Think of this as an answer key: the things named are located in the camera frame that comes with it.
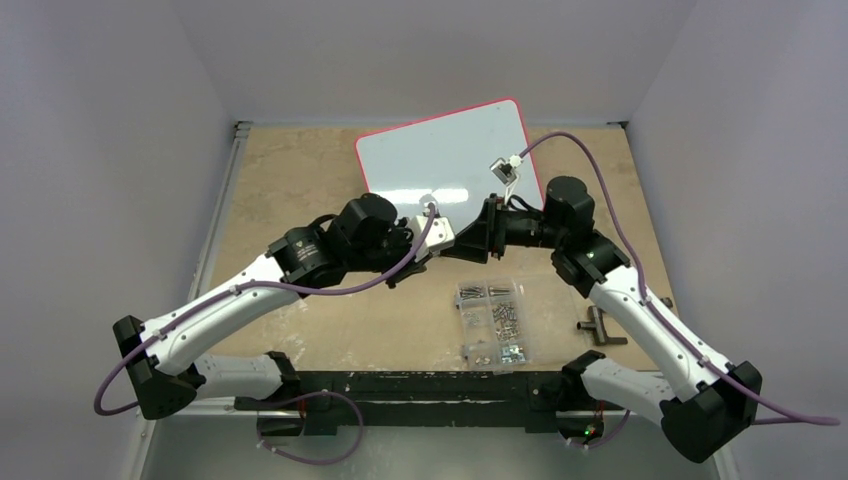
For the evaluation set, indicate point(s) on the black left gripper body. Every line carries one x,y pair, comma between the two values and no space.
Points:
400,243

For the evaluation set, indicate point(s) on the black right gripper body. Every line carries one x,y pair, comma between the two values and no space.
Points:
494,226

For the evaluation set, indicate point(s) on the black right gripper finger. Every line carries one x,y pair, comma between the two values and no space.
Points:
475,238
467,253

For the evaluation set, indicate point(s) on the pink framed whiteboard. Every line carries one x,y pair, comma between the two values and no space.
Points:
446,160

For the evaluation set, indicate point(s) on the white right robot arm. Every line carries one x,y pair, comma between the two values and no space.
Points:
699,400

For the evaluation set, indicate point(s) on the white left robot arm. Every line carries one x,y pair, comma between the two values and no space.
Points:
167,358

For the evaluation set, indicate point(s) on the clear screw organizer box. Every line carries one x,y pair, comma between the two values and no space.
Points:
493,322

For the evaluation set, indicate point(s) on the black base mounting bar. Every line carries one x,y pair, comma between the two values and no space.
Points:
319,402

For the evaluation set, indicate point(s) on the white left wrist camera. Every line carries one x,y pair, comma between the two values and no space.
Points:
438,237

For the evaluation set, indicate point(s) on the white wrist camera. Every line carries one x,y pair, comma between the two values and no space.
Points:
438,237
506,171

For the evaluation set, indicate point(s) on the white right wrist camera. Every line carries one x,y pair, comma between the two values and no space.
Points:
506,171

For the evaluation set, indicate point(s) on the black metal bracket tool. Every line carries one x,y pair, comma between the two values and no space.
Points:
599,328

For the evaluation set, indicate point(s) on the aluminium table frame rail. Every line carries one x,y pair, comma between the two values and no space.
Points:
142,429

